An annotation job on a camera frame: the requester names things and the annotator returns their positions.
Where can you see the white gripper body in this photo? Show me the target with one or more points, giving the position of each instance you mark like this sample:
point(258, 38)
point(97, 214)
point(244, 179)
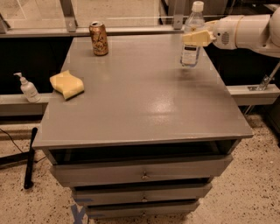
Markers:
point(224, 34)

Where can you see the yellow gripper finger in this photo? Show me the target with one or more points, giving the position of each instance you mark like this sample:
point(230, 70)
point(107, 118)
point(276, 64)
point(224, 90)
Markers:
point(210, 24)
point(199, 38)

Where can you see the clear plastic water bottle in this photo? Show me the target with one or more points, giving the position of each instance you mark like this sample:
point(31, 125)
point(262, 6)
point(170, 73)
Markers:
point(193, 25)

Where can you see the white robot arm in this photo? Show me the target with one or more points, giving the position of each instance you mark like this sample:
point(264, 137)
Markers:
point(258, 33)

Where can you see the yellow sponge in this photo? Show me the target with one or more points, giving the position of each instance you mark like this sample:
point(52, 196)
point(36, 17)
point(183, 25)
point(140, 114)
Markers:
point(67, 84)

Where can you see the white pump dispenser bottle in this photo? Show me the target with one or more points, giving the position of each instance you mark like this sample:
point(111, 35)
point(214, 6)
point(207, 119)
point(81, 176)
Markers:
point(29, 90)

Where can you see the metal diagonal brace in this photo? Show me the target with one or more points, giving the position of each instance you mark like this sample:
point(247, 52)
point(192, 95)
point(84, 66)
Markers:
point(266, 80)

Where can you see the gold soda can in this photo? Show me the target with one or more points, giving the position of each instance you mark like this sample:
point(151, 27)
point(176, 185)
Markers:
point(98, 36)

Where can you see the grey drawer cabinet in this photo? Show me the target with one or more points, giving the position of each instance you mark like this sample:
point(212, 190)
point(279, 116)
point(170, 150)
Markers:
point(140, 104)

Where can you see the top grey drawer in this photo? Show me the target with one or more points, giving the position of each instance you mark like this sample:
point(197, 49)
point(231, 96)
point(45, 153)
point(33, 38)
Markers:
point(102, 174)

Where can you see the grey drawer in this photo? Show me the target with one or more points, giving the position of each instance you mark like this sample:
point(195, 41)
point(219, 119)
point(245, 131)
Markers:
point(102, 174)
point(142, 195)
point(142, 208)

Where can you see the middle grey drawer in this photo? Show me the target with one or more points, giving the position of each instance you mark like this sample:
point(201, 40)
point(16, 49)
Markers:
point(142, 195)

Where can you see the bottom grey drawer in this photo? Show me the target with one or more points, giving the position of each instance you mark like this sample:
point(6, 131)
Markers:
point(142, 208)

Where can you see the black stand leg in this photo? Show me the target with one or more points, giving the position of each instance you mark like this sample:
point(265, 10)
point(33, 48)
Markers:
point(28, 172)

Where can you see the metal bracket post right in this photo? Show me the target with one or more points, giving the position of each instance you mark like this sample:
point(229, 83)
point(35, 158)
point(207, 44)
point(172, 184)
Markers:
point(178, 14)

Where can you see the metal bracket post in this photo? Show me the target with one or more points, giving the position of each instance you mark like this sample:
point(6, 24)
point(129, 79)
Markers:
point(68, 12)
point(178, 14)

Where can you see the metal bracket post left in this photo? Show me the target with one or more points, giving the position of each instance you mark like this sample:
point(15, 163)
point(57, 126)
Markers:
point(68, 12)

